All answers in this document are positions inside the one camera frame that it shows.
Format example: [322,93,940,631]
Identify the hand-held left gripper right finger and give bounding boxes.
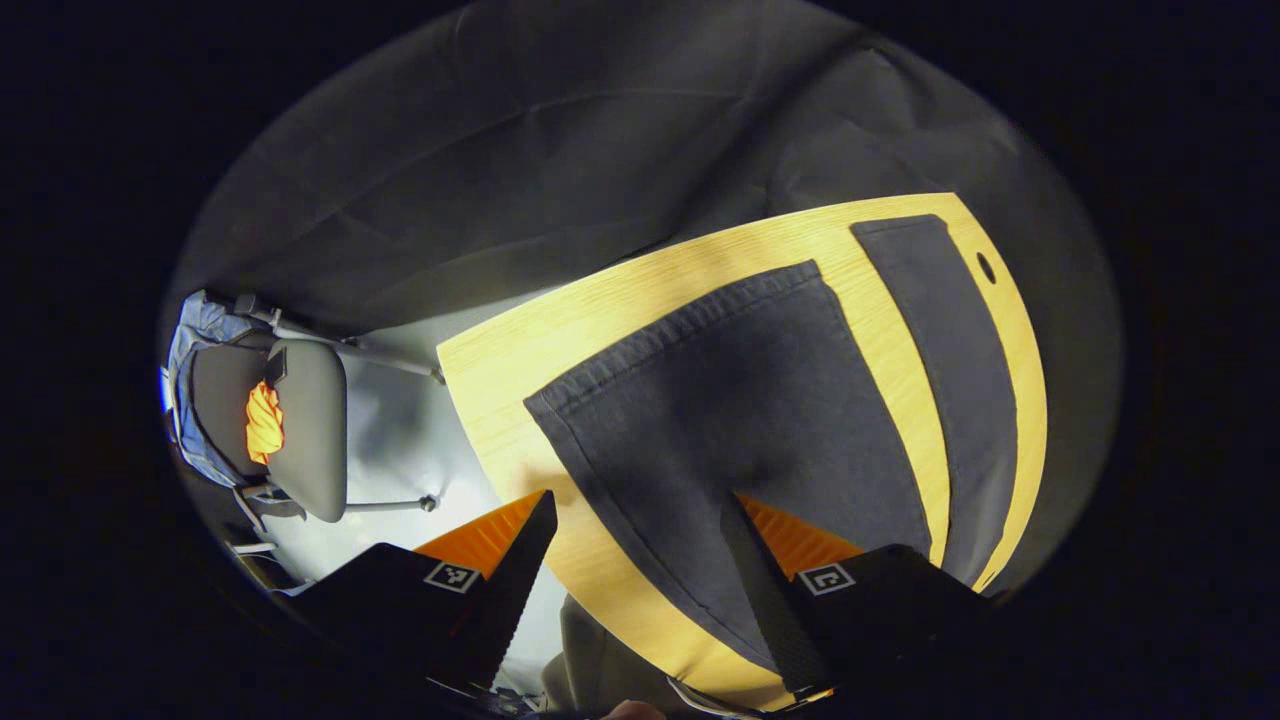
[720,492,996,699]

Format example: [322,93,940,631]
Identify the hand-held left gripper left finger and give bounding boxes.
[275,488,559,701]

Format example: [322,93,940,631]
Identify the dark denim jeans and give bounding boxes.
[525,213,1019,691]

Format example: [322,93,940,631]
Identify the grey office chair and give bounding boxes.
[165,290,446,526]

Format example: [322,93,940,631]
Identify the orange cloth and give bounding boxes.
[246,380,287,467]

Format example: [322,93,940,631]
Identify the blue jacket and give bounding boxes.
[165,290,271,489]

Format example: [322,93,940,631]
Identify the black backdrop cloth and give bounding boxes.
[162,0,1123,601]

